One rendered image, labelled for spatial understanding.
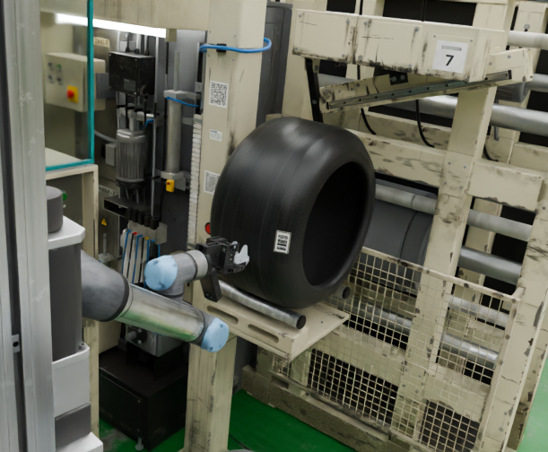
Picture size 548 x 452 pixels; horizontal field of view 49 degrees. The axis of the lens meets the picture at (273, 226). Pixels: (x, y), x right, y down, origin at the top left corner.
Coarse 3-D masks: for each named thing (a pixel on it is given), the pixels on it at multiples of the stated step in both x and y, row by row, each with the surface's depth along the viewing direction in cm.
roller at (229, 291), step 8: (224, 288) 193; (232, 288) 192; (224, 296) 195; (232, 296) 192; (240, 296) 190; (248, 296) 189; (256, 296) 188; (248, 304) 188; (256, 304) 187; (264, 304) 185; (272, 304) 185; (264, 312) 185; (272, 312) 183; (280, 312) 182; (288, 312) 181; (296, 312) 181; (280, 320) 183; (288, 320) 180; (296, 320) 179; (304, 320) 181
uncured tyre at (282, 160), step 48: (240, 144) 173; (288, 144) 167; (336, 144) 169; (240, 192) 166; (288, 192) 160; (336, 192) 210; (240, 240) 167; (336, 240) 210; (288, 288) 170; (336, 288) 195
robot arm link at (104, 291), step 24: (96, 264) 106; (96, 288) 104; (120, 288) 108; (96, 312) 106; (120, 312) 109; (144, 312) 115; (168, 312) 121; (192, 312) 129; (192, 336) 130; (216, 336) 133
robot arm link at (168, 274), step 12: (156, 264) 137; (168, 264) 137; (180, 264) 140; (192, 264) 143; (156, 276) 137; (168, 276) 136; (180, 276) 140; (192, 276) 143; (156, 288) 137; (168, 288) 139; (180, 288) 141
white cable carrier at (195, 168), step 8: (200, 128) 195; (200, 136) 196; (200, 144) 197; (200, 152) 202; (192, 160) 200; (200, 160) 199; (192, 168) 201; (192, 176) 202; (192, 184) 203; (192, 192) 204; (192, 200) 205; (192, 208) 205; (192, 216) 206; (192, 224) 208; (192, 232) 208; (192, 240) 209; (192, 248) 210
